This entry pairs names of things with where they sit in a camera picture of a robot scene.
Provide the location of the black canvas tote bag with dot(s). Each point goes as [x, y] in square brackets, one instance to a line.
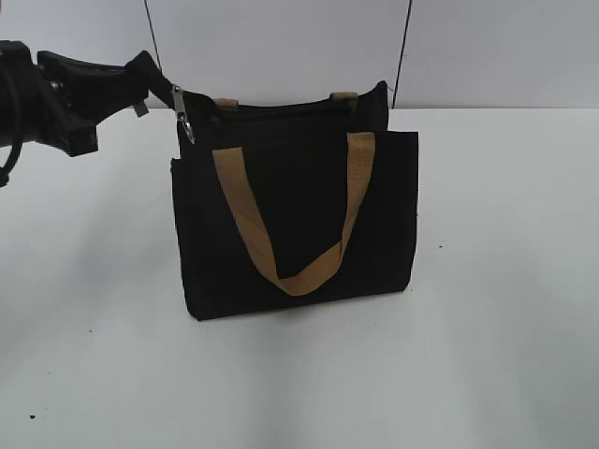
[289, 206]

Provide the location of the silver zipper pull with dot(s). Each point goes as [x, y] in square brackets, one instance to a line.
[181, 114]

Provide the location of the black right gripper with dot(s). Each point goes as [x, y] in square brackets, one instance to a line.
[83, 95]

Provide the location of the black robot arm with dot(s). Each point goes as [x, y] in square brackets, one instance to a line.
[24, 94]

